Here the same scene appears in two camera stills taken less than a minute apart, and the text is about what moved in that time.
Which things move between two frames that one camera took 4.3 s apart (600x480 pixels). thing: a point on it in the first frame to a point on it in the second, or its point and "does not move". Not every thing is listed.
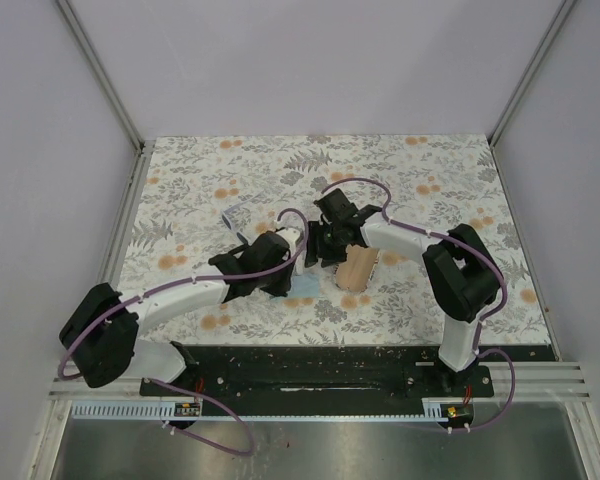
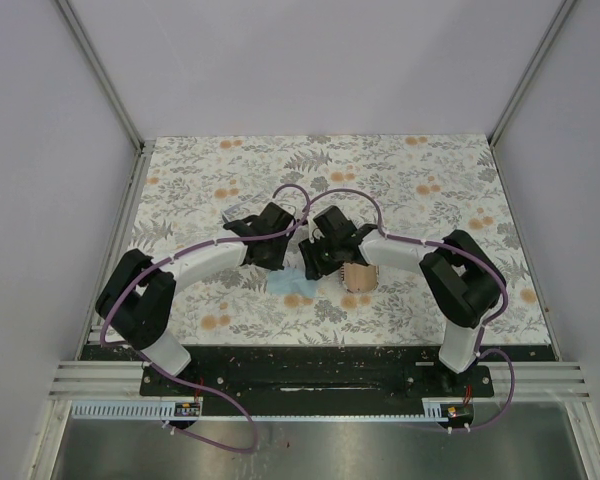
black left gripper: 284,285 to 276,263
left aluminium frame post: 102,75 does not move
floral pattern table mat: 202,198 does not move
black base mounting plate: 325,372 does not move
